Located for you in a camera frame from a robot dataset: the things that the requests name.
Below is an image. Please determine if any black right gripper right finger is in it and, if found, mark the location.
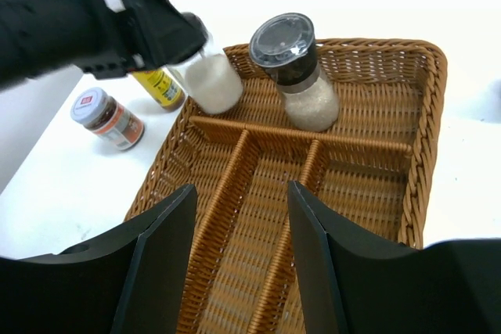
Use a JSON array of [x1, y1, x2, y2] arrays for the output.
[[287, 181, 500, 333]]

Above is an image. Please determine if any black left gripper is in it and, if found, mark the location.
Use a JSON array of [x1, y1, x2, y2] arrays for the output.
[[1, 0, 207, 90]]

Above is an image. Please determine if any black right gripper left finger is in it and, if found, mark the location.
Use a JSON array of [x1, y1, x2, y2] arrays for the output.
[[1, 184, 197, 333]]

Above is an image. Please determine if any white lid brown spice jar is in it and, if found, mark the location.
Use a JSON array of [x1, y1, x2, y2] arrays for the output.
[[70, 87, 145, 151]]

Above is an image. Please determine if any yellow label brown sauce bottle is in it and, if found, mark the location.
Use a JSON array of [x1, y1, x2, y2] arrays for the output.
[[132, 70, 185, 112]]

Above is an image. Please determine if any black knob salt grinder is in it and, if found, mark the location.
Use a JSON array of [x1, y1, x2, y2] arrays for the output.
[[168, 12, 243, 115]]

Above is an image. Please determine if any black top salt grinder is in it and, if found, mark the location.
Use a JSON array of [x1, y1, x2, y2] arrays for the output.
[[249, 13, 340, 132]]

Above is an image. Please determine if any brown wicker divided tray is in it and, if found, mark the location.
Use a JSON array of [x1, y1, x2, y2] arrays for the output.
[[128, 38, 448, 333]]

